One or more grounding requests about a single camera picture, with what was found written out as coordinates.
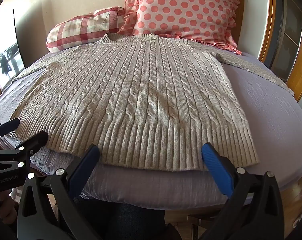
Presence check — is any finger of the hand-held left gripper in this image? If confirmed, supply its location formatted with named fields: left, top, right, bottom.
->
left=0, top=118, right=21, bottom=142
left=5, top=130, right=49, bottom=161

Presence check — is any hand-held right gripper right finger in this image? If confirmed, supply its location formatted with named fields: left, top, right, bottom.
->
left=200, top=142, right=284, bottom=240

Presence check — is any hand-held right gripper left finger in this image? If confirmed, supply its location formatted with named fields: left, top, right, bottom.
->
left=17, top=144, right=112, bottom=240

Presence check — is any grey cable-knit sweater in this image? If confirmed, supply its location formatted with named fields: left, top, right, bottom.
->
left=11, top=32, right=295, bottom=172

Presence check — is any person's left hand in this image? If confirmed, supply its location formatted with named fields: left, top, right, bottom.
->
left=0, top=189, right=19, bottom=227

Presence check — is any lavender bedspread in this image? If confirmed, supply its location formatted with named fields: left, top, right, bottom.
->
left=0, top=50, right=302, bottom=205

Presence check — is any person's leg in jeans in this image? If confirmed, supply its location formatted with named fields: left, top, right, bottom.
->
left=72, top=197, right=182, bottom=240

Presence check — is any red plaid pillow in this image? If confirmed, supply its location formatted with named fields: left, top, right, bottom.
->
left=46, top=6, right=126, bottom=53

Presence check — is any glass door cabinet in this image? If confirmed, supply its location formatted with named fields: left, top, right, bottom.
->
left=270, top=0, right=302, bottom=82

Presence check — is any pink polka dot pillow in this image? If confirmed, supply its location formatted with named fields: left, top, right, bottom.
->
left=118, top=0, right=244, bottom=55

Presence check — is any wall poster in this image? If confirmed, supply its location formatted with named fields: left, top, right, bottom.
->
left=0, top=9, right=26, bottom=91

